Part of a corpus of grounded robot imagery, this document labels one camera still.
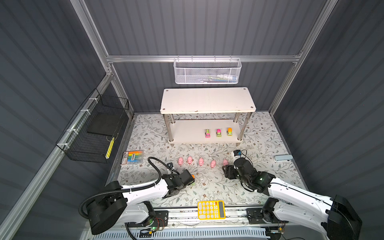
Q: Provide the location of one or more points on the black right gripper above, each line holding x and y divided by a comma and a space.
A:
228, 171

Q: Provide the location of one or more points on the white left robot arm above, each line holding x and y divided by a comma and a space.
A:
130, 204

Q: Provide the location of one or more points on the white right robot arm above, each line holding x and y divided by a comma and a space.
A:
333, 217

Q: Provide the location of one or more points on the white two-tier shelf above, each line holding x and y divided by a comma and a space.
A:
189, 112

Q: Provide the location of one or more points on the light blue case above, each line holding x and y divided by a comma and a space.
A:
283, 158

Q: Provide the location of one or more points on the yellow calculator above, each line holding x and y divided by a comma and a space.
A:
211, 210

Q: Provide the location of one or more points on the colourful marker pack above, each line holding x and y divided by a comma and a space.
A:
132, 157

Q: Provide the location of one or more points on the yellow green highlighter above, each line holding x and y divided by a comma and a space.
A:
110, 148

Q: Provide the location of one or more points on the pens in white basket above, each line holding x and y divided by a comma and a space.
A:
220, 79

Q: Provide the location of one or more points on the black wire wall basket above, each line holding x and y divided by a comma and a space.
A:
88, 137

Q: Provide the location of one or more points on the white wire wall basket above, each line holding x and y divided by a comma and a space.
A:
188, 71

